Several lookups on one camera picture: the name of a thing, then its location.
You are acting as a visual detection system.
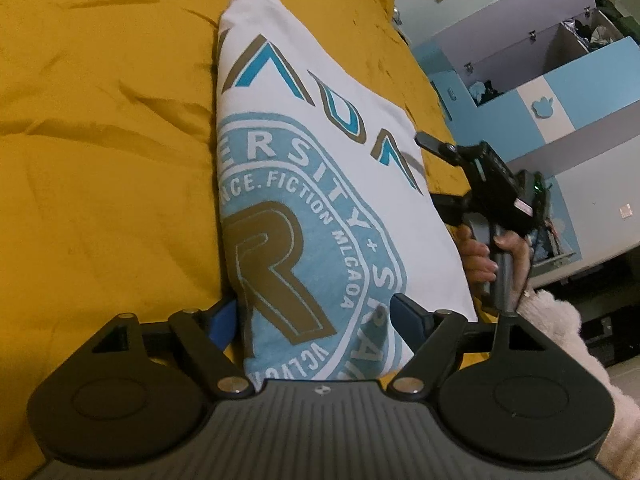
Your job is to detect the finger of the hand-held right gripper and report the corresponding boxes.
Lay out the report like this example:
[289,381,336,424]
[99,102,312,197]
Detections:
[415,131,459,162]
[431,192,476,229]

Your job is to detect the white printed t-shirt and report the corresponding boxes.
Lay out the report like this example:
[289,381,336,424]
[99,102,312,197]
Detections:
[215,0,479,384]

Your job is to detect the yellow bed blanket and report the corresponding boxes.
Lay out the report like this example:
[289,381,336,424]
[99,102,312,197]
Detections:
[0,0,493,377]

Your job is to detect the person's right hand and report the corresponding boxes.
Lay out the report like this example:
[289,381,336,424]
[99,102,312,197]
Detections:
[457,225,534,312]

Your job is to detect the dark clothes pile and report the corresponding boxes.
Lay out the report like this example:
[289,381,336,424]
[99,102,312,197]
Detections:
[564,6,627,55]

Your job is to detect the blue and white wardrobe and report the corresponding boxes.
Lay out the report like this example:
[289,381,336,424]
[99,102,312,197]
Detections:
[412,0,640,281]

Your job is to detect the dark box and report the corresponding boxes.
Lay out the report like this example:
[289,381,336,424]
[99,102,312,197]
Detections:
[580,310,640,368]

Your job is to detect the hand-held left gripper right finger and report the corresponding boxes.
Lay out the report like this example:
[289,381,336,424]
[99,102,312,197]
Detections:
[387,294,549,399]

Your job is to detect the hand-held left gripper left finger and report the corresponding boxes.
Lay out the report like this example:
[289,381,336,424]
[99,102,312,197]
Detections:
[82,297,254,399]

